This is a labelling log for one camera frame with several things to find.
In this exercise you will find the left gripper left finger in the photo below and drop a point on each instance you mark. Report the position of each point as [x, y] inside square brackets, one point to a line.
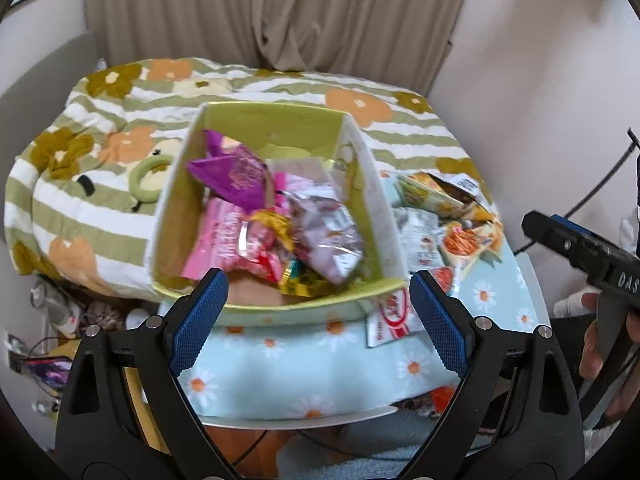
[98, 435]

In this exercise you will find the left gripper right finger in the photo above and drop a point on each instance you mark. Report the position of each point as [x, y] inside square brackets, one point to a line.
[514, 414]

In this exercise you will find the yellow triangular chip bag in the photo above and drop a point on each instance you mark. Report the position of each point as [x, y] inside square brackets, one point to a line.
[419, 190]

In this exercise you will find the white black Tatre snack bag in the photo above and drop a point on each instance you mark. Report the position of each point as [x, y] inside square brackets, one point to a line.
[459, 187]

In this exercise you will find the orange noodle snack bag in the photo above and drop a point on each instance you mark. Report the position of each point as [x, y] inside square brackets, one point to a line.
[461, 245]

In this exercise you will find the red white KitKat packet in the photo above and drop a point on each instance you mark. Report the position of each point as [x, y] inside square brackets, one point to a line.
[393, 318]

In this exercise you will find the white newspaper print packet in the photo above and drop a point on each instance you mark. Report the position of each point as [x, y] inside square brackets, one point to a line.
[417, 235]

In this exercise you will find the daisy pattern blue tablecloth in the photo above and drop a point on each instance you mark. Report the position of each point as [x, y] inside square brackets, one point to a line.
[296, 372]

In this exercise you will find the pink snack bag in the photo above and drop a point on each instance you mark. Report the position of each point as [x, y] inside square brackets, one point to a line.
[222, 242]

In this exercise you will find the floral striped quilt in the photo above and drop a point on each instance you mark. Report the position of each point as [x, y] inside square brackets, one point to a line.
[110, 194]

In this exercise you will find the gold wrapped candy packet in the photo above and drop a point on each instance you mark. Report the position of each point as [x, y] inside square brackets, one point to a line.
[274, 248]

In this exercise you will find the silver lilac snack bag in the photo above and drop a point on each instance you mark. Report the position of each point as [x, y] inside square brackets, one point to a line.
[325, 230]

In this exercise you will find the purple snack packet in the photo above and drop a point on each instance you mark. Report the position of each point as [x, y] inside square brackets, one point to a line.
[232, 171]

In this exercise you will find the beige wafer packet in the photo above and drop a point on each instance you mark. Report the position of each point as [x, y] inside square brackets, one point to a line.
[298, 174]

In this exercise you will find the beige curtain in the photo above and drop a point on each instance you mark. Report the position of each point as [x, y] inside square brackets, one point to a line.
[400, 42]

